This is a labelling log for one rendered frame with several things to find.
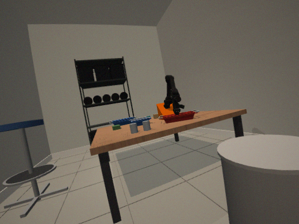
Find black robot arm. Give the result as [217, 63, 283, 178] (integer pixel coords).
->
[163, 75, 185, 109]

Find green rectangular block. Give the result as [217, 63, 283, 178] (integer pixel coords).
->
[112, 125, 121, 130]

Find grey cylinder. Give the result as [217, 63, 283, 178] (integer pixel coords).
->
[142, 121, 151, 131]
[129, 123, 138, 134]

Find blue plastic tray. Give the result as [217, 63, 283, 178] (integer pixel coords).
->
[131, 118, 152, 126]

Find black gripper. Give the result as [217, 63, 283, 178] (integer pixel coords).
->
[172, 102, 181, 115]

